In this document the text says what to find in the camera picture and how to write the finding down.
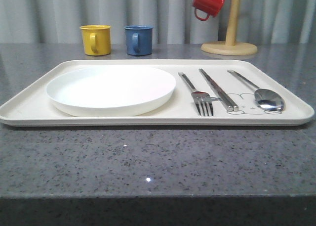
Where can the silver metal fork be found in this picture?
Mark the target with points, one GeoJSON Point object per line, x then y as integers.
{"type": "Point", "coordinates": [202, 100]}

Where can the white round plate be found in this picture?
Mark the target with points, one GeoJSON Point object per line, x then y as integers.
{"type": "Point", "coordinates": [111, 90]}

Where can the silver metal spoon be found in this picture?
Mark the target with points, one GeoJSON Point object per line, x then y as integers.
{"type": "Point", "coordinates": [265, 99]}

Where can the blue enamel mug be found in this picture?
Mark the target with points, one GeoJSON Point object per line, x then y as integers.
{"type": "Point", "coordinates": [139, 40]}

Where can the yellow enamel mug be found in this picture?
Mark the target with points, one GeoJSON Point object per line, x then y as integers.
{"type": "Point", "coordinates": [96, 39]}

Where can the wooden mug tree stand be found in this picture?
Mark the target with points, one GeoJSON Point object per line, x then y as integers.
{"type": "Point", "coordinates": [230, 46]}

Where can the red enamel mug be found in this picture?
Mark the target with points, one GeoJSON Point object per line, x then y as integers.
{"type": "Point", "coordinates": [210, 7]}

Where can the beige rabbit serving tray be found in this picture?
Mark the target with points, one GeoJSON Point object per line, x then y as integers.
{"type": "Point", "coordinates": [33, 107]}

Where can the grey pleated curtain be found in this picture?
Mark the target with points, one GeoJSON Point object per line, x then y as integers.
{"type": "Point", "coordinates": [261, 22]}

